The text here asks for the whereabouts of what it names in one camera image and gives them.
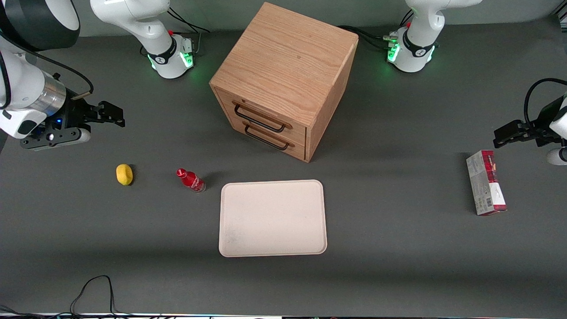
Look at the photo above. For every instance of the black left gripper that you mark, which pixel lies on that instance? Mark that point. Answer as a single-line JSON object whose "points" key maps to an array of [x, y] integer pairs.
{"points": [[543, 122]]}

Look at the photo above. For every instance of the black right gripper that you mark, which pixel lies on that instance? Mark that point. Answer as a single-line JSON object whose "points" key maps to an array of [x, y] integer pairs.
{"points": [[73, 113]]}

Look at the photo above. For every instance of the wooden drawer front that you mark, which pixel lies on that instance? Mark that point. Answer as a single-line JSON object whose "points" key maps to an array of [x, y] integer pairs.
{"points": [[294, 148], [266, 110]]}

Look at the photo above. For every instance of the left wrist camera white housing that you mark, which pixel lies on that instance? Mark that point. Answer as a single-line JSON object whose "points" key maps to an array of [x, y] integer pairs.
{"points": [[557, 157]]}

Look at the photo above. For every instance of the grey and red carton box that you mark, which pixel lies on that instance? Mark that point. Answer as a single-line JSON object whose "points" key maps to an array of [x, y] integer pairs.
{"points": [[485, 186]]}

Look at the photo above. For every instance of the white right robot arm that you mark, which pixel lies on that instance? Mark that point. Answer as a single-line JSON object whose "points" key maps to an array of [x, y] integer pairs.
{"points": [[150, 31]]}

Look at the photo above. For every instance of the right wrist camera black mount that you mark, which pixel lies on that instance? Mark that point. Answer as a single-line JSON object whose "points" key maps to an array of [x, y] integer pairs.
{"points": [[53, 137]]}

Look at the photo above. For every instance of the wooden two-drawer cabinet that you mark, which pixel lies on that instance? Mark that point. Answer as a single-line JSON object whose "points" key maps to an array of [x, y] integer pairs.
{"points": [[288, 57]]}

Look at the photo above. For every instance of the yellow lemon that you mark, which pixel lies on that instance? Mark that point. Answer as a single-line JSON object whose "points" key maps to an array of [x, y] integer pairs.
{"points": [[124, 174]]}

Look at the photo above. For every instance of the beige rectangular tray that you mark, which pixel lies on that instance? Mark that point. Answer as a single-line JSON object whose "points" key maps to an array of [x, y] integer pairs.
{"points": [[272, 217]]}

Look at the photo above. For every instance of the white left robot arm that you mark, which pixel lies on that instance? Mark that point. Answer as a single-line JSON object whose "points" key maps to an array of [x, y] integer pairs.
{"points": [[418, 44]]}

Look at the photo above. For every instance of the small red coke bottle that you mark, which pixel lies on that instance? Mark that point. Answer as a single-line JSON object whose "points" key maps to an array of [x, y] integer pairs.
{"points": [[191, 180]]}

